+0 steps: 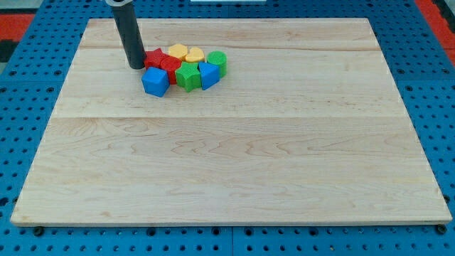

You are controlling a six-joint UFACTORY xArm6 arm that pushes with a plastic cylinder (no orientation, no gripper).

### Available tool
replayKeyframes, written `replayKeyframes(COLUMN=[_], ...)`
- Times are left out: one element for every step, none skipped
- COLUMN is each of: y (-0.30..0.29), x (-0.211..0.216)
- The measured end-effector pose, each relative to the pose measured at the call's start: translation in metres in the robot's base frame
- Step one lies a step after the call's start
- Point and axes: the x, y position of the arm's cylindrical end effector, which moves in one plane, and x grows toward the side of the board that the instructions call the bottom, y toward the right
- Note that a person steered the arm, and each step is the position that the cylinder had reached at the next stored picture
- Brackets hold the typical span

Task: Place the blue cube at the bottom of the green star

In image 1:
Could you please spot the blue cube block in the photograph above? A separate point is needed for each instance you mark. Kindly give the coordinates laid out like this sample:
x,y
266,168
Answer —
x,y
155,81

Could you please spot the green star block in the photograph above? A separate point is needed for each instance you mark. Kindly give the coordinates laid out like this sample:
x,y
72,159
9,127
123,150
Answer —
x,y
188,76

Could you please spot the red star block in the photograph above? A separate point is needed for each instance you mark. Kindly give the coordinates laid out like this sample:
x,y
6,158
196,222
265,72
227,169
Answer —
x,y
154,58

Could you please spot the blue triangular prism block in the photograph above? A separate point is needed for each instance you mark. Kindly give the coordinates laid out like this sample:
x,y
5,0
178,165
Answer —
x,y
210,74

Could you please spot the green cylinder block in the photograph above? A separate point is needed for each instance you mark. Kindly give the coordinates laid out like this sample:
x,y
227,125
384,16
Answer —
x,y
219,59

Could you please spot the light wooden board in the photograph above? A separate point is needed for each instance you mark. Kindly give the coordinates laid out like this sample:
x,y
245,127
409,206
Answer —
x,y
307,128

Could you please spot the yellow heart block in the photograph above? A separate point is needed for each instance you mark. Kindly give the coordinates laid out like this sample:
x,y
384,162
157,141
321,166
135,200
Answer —
x,y
195,55

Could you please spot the red round block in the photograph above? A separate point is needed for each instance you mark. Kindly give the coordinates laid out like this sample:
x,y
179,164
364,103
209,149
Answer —
x,y
171,64

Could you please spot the yellow hexagon block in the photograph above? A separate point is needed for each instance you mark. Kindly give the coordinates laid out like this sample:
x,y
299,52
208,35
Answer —
x,y
179,51

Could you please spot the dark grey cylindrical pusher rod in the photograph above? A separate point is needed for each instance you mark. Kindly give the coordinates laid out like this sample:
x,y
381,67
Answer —
x,y
128,28

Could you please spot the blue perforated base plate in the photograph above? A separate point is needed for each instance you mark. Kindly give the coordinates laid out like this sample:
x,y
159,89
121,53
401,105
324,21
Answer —
x,y
35,73

